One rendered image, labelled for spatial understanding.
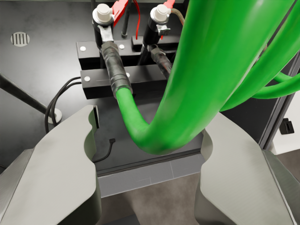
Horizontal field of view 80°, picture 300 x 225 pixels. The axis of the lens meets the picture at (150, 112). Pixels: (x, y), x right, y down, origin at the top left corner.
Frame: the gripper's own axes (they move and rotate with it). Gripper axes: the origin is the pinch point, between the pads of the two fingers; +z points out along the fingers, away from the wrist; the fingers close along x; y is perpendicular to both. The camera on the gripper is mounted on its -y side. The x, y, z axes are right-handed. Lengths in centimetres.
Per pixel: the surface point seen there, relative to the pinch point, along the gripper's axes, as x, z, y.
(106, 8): -5.5, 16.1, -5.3
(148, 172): 0.0, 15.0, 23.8
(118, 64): -3.2, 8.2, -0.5
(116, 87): -2.9, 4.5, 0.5
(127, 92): -1.8, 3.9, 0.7
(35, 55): -30.6, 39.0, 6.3
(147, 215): 0, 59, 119
